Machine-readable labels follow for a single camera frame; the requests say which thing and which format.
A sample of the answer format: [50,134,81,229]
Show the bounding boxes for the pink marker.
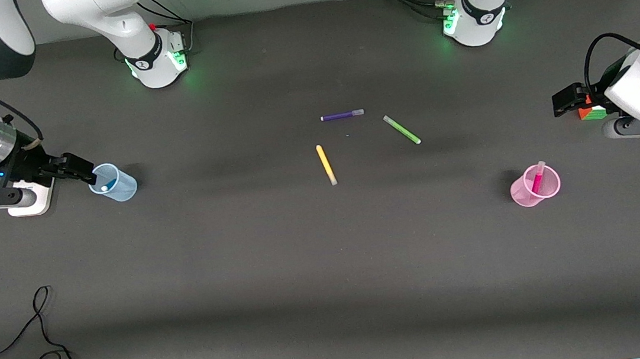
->
[529,160,550,195]

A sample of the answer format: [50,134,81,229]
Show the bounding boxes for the colourful puzzle cube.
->
[578,93,609,122]

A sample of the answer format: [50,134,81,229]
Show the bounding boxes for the white flat block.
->
[4,177,59,219]

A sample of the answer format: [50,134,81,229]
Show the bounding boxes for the blue translucent cup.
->
[87,160,140,205]

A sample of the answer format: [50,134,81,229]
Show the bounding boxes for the pink mesh cup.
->
[508,162,564,210]

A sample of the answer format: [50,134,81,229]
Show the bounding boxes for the green marker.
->
[382,111,423,148]

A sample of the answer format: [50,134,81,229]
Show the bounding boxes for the purple marker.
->
[319,108,366,123]

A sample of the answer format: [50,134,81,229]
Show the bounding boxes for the yellow marker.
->
[315,143,338,188]

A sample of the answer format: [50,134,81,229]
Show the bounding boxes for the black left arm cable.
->
[580,30,640,96]

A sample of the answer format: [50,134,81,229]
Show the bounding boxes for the black right arm base cables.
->
[138,0,198,59]

